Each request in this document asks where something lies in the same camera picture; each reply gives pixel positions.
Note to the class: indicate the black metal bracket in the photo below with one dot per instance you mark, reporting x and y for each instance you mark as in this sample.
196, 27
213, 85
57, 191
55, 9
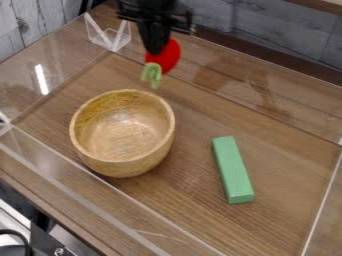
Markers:
45, 245

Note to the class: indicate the wooden bowl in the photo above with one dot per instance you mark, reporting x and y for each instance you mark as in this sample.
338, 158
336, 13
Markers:
122, 132

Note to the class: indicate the green rectangular block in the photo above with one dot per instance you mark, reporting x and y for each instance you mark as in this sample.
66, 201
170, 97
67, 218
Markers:
237, 184

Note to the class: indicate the red plush strawberry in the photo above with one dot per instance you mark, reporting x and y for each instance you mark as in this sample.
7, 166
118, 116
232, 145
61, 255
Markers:
162, 63

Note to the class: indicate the clear acrylic tray walls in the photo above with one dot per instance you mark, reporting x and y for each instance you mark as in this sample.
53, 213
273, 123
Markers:
171, 212

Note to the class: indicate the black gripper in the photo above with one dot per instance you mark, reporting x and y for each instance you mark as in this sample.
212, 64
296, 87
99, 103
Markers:
145, 11

